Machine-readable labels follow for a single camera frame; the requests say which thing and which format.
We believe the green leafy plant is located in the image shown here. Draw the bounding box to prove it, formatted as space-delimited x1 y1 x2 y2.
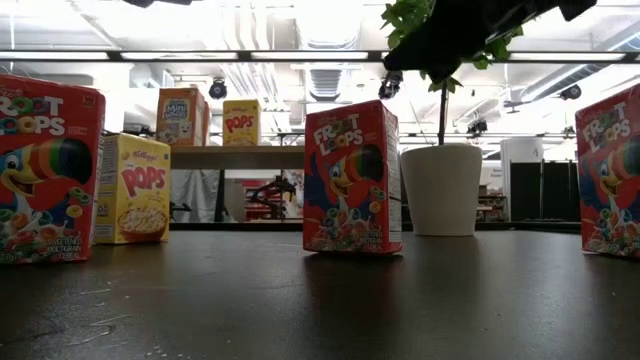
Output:
378 0 526 147

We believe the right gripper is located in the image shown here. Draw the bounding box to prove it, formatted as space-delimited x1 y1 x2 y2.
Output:
383 0 531 81

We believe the white plant pot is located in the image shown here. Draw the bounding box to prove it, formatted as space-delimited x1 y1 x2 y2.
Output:
399 143 484 238

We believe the black aluminium frame rail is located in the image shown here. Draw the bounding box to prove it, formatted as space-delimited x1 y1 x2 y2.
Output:
169 221 584 233

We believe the black cabinet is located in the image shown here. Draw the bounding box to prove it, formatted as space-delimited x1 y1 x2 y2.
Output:
508 159 582 223

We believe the wooden shelf with black frame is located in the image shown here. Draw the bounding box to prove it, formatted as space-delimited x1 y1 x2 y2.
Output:
168 144 307 225

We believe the black table mat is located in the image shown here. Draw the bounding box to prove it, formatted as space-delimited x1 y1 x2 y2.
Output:
0 229 640 360

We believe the black overhead frame beam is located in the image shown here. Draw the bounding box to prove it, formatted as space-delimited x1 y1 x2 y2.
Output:
0 48 640 64

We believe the yellow Corn Pops cereal box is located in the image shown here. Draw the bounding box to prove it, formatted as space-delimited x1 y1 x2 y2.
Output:
93 132 172 246
222 98 263 148

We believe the red Froot Loops cereal box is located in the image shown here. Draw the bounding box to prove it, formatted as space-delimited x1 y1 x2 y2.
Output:
302 99 404 257
0 74 107 265
574 83 640 259

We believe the white cloth cover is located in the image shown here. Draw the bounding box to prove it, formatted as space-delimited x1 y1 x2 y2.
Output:
169 168 221 224

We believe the orange Mini-Wheats cereal box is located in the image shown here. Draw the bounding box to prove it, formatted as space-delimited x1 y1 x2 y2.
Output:
155 87 212 148

